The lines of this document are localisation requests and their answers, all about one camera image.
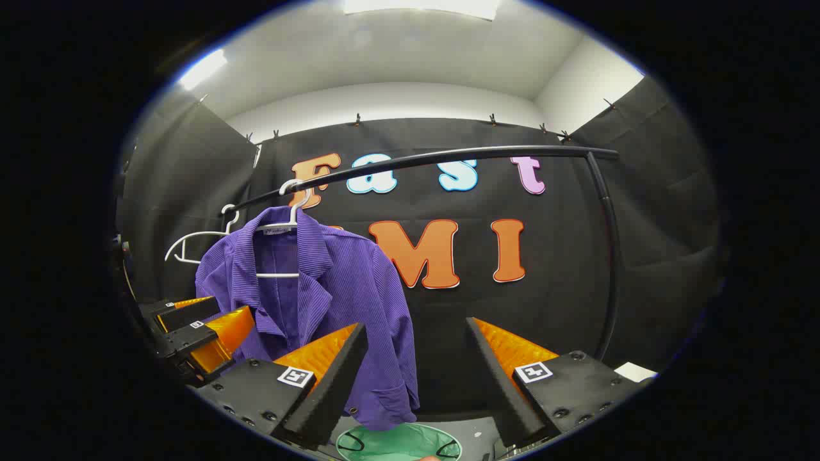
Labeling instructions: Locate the black backdrop cloth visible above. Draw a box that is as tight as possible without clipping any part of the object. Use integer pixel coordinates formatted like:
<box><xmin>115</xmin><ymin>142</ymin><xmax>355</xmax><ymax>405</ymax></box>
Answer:
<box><xmin>119</xmin><ymin>77</ymin><xmax>725</xmax><ymax>417</ymax></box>

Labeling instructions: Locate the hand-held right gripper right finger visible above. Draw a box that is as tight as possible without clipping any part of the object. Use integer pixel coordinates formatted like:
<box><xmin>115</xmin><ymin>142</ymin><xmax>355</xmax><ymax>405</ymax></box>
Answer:
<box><xmin>465</xmin><ymin>316</ymin><xmax>657</xmax><ymax>449</ymax></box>

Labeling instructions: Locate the black metal clothes rack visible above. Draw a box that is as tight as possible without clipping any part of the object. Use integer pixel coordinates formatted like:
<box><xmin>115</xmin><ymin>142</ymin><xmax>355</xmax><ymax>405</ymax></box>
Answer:
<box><xmin>227</xmin><ymin>145</ymin><xmax>621</xmax><ymax>360</ymax></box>

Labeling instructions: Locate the green fabric laundry hamper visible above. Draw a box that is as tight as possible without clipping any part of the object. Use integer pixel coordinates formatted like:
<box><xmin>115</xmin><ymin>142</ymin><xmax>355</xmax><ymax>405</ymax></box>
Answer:
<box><xmin>336</xmin><ymin>421</ymin><xmax>462</xmax><ymax>461</ymax></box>

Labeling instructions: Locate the row of backdrop clips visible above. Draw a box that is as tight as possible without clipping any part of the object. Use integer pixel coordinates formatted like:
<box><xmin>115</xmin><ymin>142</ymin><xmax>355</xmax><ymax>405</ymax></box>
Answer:
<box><xmin>199</xmin><ymin>93</ymin><xmax>619</xmax><ymax>145</ymax></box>

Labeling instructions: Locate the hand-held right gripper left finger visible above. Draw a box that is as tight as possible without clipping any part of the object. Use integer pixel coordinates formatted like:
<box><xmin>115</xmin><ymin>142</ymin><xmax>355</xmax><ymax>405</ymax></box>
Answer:
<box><xmin>192</xmin><ymin>322</ymin><xmax>370</xmax><ymax>449</ymax></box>

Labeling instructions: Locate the white plastic clothes hanger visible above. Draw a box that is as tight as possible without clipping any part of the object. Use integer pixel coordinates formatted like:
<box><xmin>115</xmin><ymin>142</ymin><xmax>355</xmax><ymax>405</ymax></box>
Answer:
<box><xmin>165</xmin><ymin>204</ymin><xmax>241</xmax><ymax>264</ymax></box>
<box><xmin>255</xmin><ymin>179</ymin><xmax>316</xmax><ymax>280</ymax></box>

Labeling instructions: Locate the narrow ceiling light panel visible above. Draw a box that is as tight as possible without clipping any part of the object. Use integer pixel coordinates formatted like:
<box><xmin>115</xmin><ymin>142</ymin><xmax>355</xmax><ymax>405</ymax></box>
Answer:
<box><xmin>178</xmin><ymin>48</ymin><xmax>228</xmax><ymax>90</ymax></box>

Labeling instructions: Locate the purple corduroy shirt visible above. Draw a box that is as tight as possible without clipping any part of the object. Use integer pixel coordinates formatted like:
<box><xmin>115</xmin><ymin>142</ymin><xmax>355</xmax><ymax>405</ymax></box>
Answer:
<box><xmin>195</xmin><ymin>206</ymin><xmax>420</xmax><ymax>432</ymax></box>

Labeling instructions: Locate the white table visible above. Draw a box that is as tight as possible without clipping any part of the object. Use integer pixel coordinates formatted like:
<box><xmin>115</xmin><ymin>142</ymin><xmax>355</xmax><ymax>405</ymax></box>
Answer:
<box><xmin>614</xmin><ymin>362</ymin><xmax>659</xmax><ymax>384</ymax></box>

